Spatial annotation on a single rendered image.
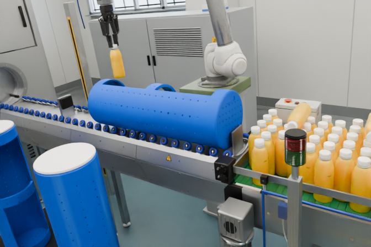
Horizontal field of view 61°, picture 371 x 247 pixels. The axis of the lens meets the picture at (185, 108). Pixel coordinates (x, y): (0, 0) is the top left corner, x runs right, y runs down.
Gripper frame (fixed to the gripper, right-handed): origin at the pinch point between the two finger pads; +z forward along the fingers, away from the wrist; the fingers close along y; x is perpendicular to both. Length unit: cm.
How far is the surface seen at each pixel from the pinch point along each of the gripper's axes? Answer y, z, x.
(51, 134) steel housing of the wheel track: 20, 62, -60
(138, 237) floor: 5, 146, -9
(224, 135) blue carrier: 12, 42, 76
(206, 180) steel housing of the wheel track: 19, 65, 68
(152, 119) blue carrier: 20, 36, 40
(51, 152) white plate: 58, 42, 8
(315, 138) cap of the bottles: 12, 37, 116
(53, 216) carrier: 72, 65, 19
